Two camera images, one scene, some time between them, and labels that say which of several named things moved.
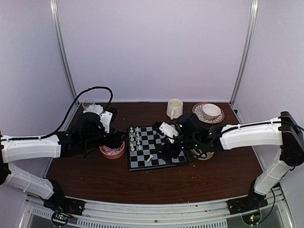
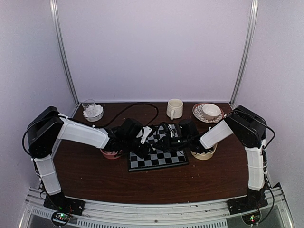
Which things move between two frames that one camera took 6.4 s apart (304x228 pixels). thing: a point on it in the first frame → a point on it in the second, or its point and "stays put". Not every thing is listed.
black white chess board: x=143 y=141 stays put
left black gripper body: x=114 y=141 → x=141 y=153
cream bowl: x=208 y=154 stays put
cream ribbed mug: x=175 y=108 stays put
